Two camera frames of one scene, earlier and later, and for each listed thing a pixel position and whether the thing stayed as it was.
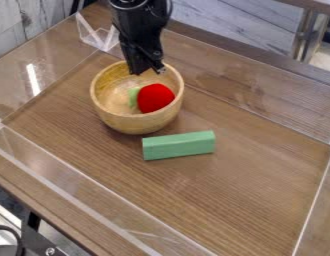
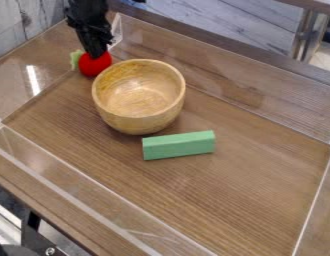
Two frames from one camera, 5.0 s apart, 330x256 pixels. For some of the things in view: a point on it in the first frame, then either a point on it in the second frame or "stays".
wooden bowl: x=110 y=92 stays
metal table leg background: x=310 y=34 stays
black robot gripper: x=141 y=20 to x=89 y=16
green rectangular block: x=179 y=145 stays
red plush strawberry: x=150 y=97 to x=90 y=65
